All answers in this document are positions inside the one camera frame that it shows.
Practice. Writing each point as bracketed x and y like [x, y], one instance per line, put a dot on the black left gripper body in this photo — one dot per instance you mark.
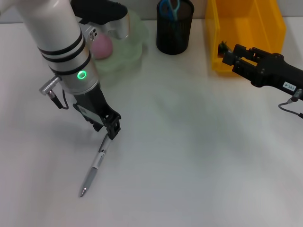
[92, 104]

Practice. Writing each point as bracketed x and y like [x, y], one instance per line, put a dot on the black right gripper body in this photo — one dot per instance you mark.
[277, 71]

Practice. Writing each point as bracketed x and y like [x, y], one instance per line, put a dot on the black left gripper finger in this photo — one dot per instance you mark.
[95, 125]
[113, 125]

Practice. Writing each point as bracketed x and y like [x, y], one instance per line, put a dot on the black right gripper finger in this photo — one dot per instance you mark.
[228, 58]
[243, 50]

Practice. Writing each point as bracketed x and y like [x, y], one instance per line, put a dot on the silver ballpoint pen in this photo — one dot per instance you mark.
[94, 165]

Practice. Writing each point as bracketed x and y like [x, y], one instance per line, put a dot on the pink toy peach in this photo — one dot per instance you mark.
[101, 47]

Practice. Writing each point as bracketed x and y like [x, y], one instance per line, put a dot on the blue capped scissors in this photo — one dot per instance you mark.
[169, 9]

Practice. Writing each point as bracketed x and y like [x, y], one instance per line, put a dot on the green translucent plastic fruit plate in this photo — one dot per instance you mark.
[135, 35]

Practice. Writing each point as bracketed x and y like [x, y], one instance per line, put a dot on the yellow plastic storage bin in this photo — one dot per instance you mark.
[248, 23]

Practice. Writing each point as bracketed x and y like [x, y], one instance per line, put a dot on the black mesh cylinder bin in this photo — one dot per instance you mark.
[182, 33]

